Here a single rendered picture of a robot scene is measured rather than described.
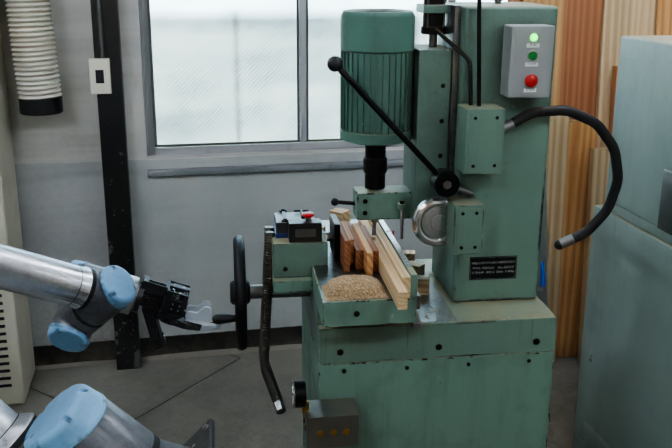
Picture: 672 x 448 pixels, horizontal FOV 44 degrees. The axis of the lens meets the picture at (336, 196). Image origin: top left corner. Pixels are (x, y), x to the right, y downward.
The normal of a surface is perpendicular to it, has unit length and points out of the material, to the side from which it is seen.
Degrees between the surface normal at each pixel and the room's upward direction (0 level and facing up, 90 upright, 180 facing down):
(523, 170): 90
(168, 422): 0
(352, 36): 90
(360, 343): 90
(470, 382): 90
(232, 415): 0
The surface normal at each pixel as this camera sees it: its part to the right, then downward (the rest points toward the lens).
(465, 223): 0.13, 0.27
